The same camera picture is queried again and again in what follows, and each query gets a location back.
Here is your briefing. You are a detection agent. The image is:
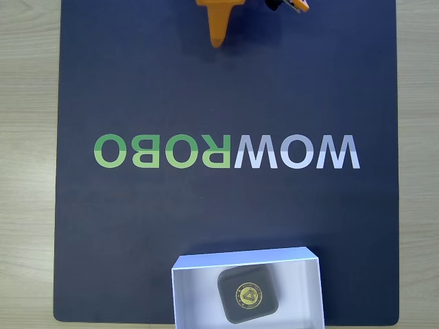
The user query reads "grey square case gold emblem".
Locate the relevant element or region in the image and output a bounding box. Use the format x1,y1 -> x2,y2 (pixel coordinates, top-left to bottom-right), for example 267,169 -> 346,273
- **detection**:
217,263 -> 281,325

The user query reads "orange camera mount with board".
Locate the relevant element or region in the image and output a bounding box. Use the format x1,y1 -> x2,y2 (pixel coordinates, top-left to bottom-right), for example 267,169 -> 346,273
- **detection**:
264,0 -> 311,14

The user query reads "dark blue WOWROBO mat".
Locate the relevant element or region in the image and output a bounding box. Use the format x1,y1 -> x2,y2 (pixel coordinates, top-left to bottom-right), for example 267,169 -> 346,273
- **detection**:
53,0 -> 401,325

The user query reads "white cardboard box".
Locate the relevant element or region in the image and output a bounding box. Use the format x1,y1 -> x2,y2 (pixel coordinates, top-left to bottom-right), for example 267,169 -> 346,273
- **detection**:
171,245 -> 326,329

